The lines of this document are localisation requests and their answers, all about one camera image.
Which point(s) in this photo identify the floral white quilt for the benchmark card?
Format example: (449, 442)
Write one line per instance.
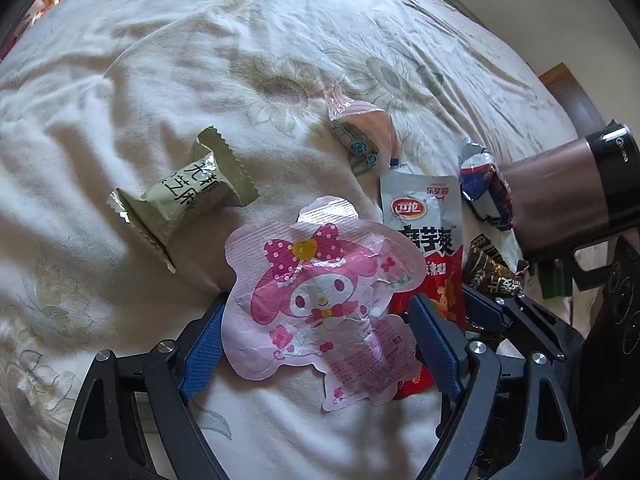
(250, 35)

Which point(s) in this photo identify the pink cartoon snack packet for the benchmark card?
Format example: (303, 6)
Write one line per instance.
(310, 300)

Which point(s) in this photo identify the dark brown wheat snack packet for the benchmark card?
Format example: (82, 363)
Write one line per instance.
(487, 265)

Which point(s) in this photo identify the blue and white snack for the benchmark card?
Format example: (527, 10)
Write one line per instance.
(480, 175)

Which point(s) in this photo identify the bronze and black thermos kettle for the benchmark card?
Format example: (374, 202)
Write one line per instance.
(550, 200)

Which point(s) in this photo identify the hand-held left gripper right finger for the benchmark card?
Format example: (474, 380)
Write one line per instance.
(435, 340)

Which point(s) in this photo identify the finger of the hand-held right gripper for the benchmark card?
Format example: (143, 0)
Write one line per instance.
(482, 307)
(545, 317)

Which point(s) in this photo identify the clear pink snack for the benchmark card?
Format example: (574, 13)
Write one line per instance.
(360, 135)

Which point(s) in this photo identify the wooden headboard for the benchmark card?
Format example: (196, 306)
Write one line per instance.
(575, 100)

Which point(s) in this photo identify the green snack packet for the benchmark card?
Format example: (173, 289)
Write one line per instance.
(180, 195)

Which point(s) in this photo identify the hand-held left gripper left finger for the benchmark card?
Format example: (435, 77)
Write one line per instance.
(205, 345)

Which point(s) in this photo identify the white and red snack packet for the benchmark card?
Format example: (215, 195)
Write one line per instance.
(420, 220)

